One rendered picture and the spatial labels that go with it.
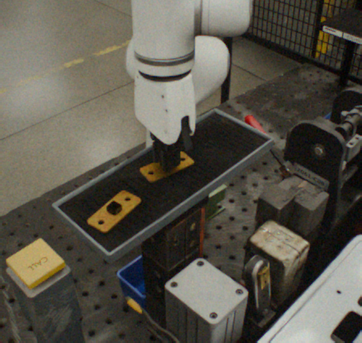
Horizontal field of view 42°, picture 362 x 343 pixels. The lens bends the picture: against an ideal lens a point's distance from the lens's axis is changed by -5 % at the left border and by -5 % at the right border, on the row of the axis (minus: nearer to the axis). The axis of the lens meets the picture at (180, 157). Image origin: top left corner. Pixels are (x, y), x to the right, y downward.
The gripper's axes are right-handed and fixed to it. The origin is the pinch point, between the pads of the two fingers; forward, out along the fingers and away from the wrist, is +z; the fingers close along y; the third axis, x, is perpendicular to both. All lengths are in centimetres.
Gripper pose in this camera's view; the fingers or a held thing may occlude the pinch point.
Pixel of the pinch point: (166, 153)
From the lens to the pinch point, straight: 76.8
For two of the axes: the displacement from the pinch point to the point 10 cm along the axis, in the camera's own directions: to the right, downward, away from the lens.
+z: 0.0, 7.8, 6.2
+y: 5.7, 5.1, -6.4
